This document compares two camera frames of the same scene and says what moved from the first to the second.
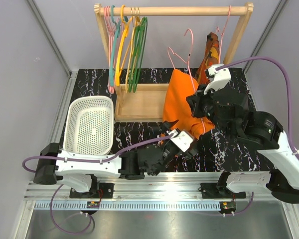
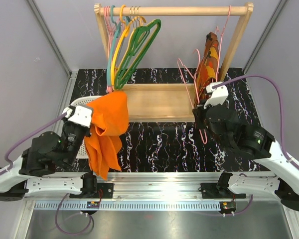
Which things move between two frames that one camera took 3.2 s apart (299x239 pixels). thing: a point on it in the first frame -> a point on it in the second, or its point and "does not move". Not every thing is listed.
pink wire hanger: x=187 y=62 -> x=180 y=64
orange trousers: x=176 y=106 -> x=102 y=145
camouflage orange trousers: x=211 y=58 does not move
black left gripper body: x=168 y=153 -> x=72 y=136
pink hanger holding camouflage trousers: x=221 y=35 does not move
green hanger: x=137 y=33 -> x=140 y=33
